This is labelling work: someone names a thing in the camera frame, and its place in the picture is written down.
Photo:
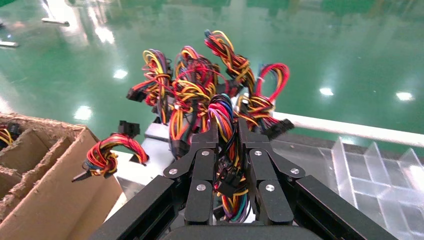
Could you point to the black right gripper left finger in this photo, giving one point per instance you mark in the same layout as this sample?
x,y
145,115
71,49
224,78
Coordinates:
x,y
198,185

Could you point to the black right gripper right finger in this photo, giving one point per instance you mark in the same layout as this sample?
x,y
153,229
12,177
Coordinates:
x,y
270,192

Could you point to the clear acrylic compartment organizer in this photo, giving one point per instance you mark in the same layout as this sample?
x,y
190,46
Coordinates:
x,y
364,185

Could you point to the brown cardboard box with dividers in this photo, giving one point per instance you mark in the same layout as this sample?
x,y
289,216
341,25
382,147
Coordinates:
x,y
49,198

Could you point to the white frame pipe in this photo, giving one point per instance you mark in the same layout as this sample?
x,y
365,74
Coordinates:
x,y
348,127

